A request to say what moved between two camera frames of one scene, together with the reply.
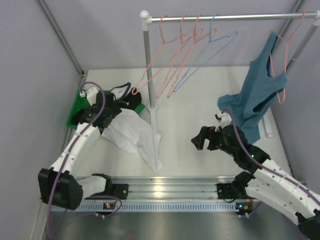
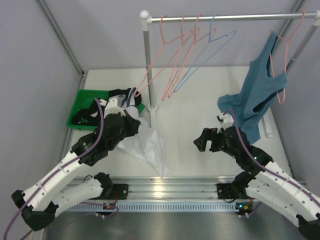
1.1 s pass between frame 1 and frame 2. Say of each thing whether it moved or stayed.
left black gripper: moved
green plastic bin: stayed
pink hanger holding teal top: stayed
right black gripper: stayed
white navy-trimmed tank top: moved
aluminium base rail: stayed
